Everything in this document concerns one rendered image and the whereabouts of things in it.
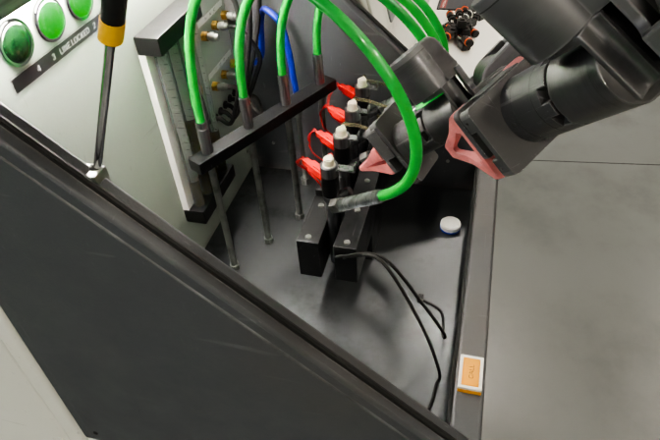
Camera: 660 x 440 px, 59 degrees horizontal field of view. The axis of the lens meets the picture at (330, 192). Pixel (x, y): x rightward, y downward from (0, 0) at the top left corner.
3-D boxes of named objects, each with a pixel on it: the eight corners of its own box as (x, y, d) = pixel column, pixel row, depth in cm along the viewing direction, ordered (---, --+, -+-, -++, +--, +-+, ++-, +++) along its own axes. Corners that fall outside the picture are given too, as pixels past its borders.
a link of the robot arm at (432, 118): (477, 133, 71) (493, 110, 74) (443, 87, 69) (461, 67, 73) (436, 154, 76) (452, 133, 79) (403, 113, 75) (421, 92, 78)
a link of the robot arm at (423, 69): (529, 83, 68) (513, 78, 76) (471, 3, 66) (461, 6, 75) (446, 146, 71) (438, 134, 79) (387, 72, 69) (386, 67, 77)
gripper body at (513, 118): (453, 117, 47) (507, 89, 40) (530, 49, 50) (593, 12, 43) (502, 180, 48) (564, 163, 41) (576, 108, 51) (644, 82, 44)
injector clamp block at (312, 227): (358, 309, 102) (356, 247, 92) (303, 301, 104) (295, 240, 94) (392, 187, 127) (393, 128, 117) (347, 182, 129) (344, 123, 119)
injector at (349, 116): (372, 207, 112) (370, 114, 99) (347, 204, 113) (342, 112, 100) (375, 198, 114) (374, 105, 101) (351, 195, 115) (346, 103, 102)
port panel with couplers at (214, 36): (228, 117, 111) (193, -53, 91) (211, 115, 112) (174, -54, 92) (251, 82, 120) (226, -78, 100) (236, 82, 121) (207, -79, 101)
